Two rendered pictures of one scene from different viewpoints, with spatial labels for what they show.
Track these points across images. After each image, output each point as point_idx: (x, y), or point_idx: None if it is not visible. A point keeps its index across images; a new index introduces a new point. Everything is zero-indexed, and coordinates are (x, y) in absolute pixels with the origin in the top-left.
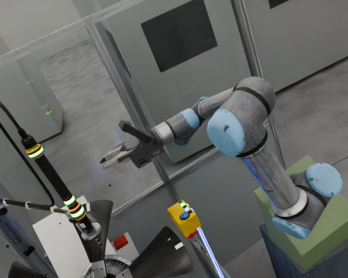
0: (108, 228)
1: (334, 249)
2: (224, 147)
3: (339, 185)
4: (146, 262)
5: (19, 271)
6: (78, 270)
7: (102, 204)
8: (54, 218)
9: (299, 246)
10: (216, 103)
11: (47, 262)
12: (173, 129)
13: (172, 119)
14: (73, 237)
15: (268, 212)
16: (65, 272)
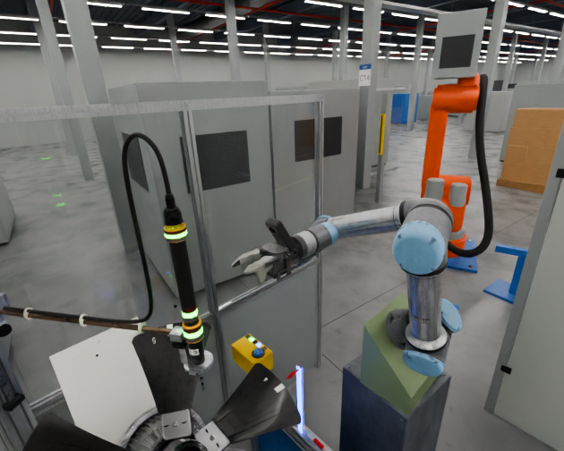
0: None
1: (427, 391)
2: (414, 263)
3: (461, 321)
4: (239, 411)
5: (54, 431)
6: (117, 429)
7: None
8: (89, 346)
9: (407, 387)
10: (364, 221)
11: (35, 421)
12: (318, 240)
13: (314, 229)
14: (115, 378)
15: (377, 348)
16: (95, 433)
